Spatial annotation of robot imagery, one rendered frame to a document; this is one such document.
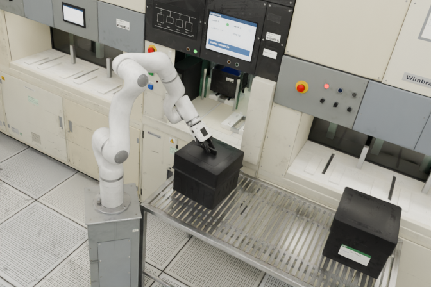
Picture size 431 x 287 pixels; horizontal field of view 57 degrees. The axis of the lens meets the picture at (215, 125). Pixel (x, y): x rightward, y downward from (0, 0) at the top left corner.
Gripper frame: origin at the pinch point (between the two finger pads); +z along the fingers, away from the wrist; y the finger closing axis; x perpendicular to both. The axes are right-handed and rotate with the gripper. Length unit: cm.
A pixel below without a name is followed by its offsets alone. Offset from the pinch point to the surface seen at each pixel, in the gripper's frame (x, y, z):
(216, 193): 1.8, -11.0, 22.3
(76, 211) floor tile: 146, -12, 0
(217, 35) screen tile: -23, 27, -51
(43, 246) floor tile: 139, -48, 7
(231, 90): 26, 78, -21
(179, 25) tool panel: -5, 25, -68
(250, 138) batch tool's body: -8.3, 25.1, 8.6
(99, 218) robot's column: 38, -55, 1
